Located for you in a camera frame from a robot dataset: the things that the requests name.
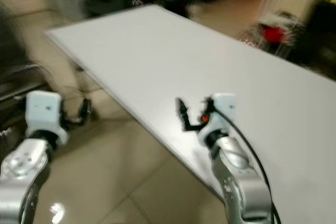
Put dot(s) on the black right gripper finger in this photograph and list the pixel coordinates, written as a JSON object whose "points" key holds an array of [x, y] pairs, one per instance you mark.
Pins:
{"points": [[184, 113]]}

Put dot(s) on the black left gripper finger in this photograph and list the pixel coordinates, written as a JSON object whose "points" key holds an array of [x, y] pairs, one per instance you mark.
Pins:
{"points": [[85, 109]]}

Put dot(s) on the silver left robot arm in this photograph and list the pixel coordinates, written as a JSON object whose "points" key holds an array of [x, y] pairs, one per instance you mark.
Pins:
{"points": [[26, 174]]}

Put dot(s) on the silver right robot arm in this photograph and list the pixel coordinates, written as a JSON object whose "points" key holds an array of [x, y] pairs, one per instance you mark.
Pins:
{"points": [[239, 182]]}

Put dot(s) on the black round base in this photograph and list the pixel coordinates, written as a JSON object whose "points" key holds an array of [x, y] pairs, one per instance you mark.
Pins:
{"points": [[107, 2]]}

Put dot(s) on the dark cabinet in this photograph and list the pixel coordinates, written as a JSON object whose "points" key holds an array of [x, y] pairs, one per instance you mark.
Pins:
{"points": [[317, 30]]}

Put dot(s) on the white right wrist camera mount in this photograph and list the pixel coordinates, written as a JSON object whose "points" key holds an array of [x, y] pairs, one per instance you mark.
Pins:
{"points": [[220, 114]]}

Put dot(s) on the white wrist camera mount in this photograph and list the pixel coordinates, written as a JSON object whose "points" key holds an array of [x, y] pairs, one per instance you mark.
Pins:
{"points": [[44, 113], [220, 114]]}

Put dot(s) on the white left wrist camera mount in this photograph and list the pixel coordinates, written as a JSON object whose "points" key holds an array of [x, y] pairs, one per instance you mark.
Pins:
{"points": [[44, 113]]}

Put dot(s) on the dark metal furniture frame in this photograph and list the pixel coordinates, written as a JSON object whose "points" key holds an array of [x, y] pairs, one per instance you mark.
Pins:
{"points": [[16, 85]]}

